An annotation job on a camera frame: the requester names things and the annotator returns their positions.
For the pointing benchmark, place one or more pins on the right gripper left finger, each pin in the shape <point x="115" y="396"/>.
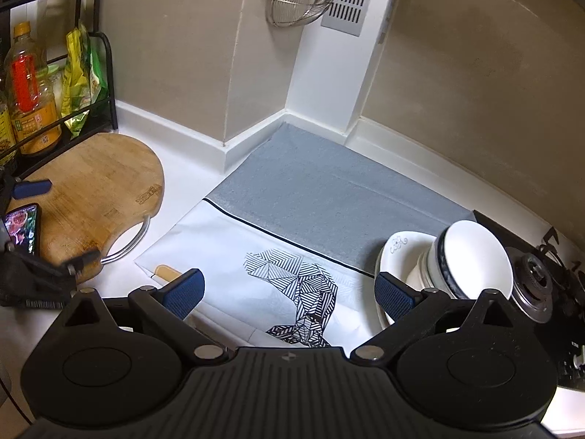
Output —
<point x="163" y="310"/>

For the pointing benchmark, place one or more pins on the round wooden cutting board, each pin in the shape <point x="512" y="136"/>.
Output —
<point x="106" y="191"/>

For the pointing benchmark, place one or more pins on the smartphone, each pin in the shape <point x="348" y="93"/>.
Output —
<point x="24" y="226"/>

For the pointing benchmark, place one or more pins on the white bowl blue rim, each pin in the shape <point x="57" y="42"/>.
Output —
<point x="466" y="258"/>

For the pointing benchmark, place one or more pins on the cooking oil bottle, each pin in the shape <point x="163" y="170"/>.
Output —
<point x="31" y="100"/>

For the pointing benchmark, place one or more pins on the silver stove burner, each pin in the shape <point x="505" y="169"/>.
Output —
<point x="532" y="289"/>

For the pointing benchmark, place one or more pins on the yellow green snack bag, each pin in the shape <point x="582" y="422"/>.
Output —
<point x="83" y="82"/>

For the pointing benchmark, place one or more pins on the beige ceramic bowl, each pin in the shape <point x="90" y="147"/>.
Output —
<point x="426" y="274"/>

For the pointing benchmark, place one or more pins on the white floral plate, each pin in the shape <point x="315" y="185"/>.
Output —
<point x="399" y="253"/>

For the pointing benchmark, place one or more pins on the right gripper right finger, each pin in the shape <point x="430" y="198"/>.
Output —
<point x="415" y="313"/>

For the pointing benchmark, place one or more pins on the black pan support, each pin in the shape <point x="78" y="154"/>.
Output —
<point x="569" y="276"/>

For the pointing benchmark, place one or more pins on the grey and white mat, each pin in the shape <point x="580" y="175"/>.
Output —
<point x="288" y="243"/>

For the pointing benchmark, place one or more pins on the black gas stove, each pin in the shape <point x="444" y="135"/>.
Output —
<point x="563" y="335"/>

